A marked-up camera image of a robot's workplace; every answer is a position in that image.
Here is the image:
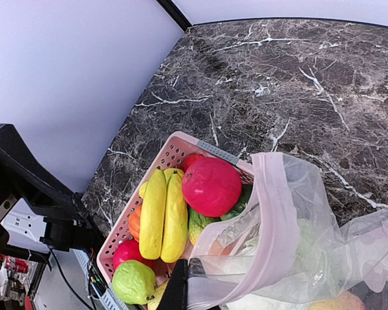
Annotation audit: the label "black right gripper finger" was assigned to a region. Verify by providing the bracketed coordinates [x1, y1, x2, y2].
[157, 259, 189, 310]

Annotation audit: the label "yellow toy banana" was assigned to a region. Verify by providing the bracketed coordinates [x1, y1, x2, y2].
[139, 168, 188, 264]

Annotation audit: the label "red toy apple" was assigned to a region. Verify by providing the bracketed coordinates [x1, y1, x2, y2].
[182, 157, 242, 218]

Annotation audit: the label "clear dotted zip top bag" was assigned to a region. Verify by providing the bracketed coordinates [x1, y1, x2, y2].
[188, 152, 388, 309]

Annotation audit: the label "white toy cauliflower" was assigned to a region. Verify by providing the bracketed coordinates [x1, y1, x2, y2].
[219, 219, 314, 309]

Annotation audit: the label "yellow toy cauliflower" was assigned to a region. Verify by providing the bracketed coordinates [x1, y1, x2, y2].
[309, 292, 365, 310]

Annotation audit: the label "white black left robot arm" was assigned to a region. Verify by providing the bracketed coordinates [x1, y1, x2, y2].
[0, 123, 105, 255]

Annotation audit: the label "pale yellow toy fruit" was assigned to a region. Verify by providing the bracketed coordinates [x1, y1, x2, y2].
[147, 280, 169, 310]

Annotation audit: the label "red toy tomato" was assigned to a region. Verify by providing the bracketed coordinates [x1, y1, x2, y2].
[113, 240, 154, 270]

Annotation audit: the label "green orange toy mango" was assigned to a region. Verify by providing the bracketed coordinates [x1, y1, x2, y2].
[188, 208, 221, 245]

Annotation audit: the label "orange toy pumpkin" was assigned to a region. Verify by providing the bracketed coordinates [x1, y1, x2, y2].
[129, 205, 142, 242]

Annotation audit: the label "yellow toy pepper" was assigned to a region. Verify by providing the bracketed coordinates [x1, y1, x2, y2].
[138, 181, 147, 198]

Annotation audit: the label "red toy pepper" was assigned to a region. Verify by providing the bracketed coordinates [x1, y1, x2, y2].
[183, 154, 203, 171]

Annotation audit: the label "pink plastic basket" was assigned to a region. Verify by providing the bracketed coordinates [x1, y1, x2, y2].
[96, 131, 256, 310]

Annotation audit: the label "red soda cans in background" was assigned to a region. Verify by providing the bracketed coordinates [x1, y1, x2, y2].
[0, 255, 28, 274]

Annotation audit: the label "white slotted cable duct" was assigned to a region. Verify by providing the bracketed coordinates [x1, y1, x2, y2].
[73, 249, 128, 310]

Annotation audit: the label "black left frame post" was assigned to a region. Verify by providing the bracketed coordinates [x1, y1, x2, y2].
[156, 0, 192, 32]

